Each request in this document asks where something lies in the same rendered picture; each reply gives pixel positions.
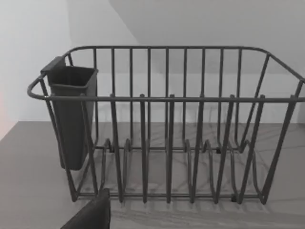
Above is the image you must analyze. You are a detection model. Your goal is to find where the dark grey wire dish rack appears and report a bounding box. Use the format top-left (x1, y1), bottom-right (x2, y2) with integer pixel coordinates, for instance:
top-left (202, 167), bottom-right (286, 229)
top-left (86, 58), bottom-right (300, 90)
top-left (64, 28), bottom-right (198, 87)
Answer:
top-left (27, 45), bottom-right (305, 206)

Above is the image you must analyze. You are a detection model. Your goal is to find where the dark grey cutlery holder cup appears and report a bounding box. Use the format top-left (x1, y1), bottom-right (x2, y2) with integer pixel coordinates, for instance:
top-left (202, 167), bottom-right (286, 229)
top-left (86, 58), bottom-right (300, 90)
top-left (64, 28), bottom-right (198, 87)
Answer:
top-left (40, 56), bottom-right (99, 171)

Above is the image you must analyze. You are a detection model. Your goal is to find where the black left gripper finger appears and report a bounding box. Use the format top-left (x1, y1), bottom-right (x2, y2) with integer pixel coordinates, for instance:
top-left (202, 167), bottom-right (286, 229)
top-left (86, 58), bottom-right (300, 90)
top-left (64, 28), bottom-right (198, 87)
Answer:
top-left (60, 187), bottom-right (112, 229)

